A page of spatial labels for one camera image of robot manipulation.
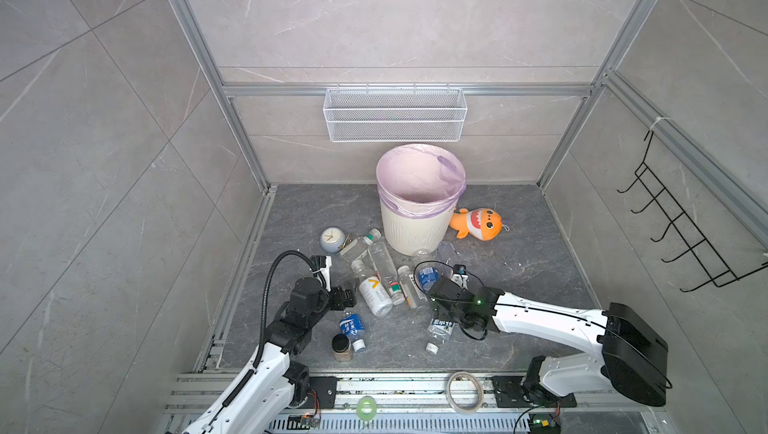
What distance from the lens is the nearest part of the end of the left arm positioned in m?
0.72

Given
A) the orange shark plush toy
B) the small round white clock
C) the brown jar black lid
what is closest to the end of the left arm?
the brown jar black lid

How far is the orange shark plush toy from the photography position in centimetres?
100
